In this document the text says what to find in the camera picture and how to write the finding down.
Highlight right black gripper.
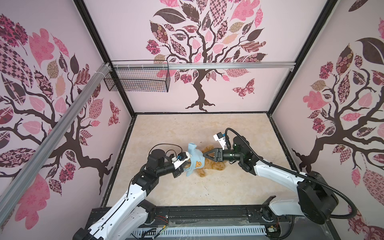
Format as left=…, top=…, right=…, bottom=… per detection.
left=203, top=147, right=243, bottom=163

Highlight brown plush teddy bear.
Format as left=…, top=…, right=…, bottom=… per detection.
left=194, top=158, right=226, bottom=178

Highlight light blue fleece hoodie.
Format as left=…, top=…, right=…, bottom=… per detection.
left=185, top=143, right=205, bottom=177

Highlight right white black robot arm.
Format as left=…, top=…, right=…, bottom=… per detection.
left=203, top=137, right=339, bottom=225

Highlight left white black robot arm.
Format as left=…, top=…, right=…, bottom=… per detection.
left=73, top=149, right=191, bottom=240

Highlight left thin black cable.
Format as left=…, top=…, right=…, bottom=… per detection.
left=148, top=143, right=184, bottom=157

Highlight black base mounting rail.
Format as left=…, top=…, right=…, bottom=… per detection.
left=80, top=203, right=341, bottom=240

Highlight black wire mesh basket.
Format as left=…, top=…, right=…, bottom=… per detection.
left=104, top=60, right=171, bottom=93

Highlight white slotted cable duct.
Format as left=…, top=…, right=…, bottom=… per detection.
left=130, top=226, right=267, bottom=240

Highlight rear aluminium rail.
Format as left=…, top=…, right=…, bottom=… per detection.
left=113, top=62, right=296, bottom=70

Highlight aluminium rail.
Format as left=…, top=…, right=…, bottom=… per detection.
left=1, top=63, right=111, bottom=224
left=113, top=62, right=296, bottom=70

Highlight right black corrugated cable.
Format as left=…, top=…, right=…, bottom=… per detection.
left=224, top=127, right=358, bottom=220

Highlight left aluminium rail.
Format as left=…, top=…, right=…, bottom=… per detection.
left=1, top=63, right=111, bottom=224

